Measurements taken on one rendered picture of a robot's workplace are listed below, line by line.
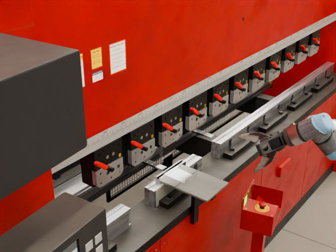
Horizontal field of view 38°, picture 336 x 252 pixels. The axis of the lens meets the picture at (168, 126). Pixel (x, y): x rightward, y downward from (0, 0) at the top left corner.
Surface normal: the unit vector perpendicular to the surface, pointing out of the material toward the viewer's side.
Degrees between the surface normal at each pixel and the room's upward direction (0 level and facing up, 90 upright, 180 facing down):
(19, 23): 90
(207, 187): 0
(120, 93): 90
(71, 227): 0
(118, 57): 90
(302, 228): 0
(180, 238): 90
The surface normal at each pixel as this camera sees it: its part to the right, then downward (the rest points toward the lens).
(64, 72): 0.85, 0.24
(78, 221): 0.00, -0.90
